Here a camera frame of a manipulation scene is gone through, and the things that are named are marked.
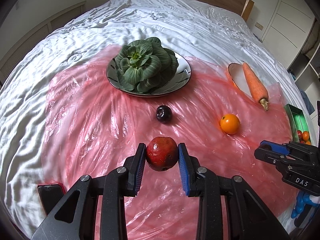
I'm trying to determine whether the white wardrobe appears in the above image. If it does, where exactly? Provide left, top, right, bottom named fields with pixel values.
left=260, top=0, right=316, bottom=53

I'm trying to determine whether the green bok choy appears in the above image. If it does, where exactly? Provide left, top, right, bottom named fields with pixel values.
left=116, top=37, right=178, bottom=94

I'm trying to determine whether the green metal tray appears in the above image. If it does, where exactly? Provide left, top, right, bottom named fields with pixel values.
left=284, top=104, right=312, bottom=145

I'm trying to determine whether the white shelf unit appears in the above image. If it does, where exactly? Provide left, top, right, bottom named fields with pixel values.
left=292, top=25, right=320, bottom=85

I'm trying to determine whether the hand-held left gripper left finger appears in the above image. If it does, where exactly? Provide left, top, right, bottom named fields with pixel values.
left=30, top=143, right=147, bottom=240

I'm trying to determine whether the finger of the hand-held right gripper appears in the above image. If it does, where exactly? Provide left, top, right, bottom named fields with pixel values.
left=259, top=140, right=291, bottom=156
left=254, top=147, right=286, bottom=166

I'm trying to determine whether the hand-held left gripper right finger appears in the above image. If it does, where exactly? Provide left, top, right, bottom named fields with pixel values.
left=177, top=142, right=292, bottom=240

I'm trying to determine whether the white plate with dark rim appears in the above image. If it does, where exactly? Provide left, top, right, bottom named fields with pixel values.
left=227, top=62, right=253, bottom=98

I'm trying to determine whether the blue cloth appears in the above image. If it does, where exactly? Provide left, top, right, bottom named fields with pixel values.
left=301, top=89, right=315, bottom=113

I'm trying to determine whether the dark purple plum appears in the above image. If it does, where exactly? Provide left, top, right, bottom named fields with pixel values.
left=156, top=105, right=173, bottom=123

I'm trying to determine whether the patterned ceramic plate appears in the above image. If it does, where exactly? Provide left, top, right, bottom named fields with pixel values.
left=106, top=51, right=192, bottom=97

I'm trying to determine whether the white bed sheet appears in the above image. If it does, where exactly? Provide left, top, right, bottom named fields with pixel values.
left=0, top=0, right=307, bottom=240

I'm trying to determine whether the pink plastic sheet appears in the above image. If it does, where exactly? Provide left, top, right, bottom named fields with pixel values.
left=41, top=44, right=300, bottom=240

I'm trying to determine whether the red-cased smartphone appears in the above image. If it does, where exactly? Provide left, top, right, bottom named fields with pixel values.
left=37, top=184, right=66, bottom=217

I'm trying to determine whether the red apple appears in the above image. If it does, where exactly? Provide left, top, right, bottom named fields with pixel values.
left=146, top=136, right=179, bottom=172

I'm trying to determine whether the orange carrot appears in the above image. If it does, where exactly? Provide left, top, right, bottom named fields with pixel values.
left=242, top=60, right=270, bottom=111

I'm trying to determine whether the person's right hand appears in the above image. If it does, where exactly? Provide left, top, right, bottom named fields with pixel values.
left=291, top=191, right=317, bottom=219

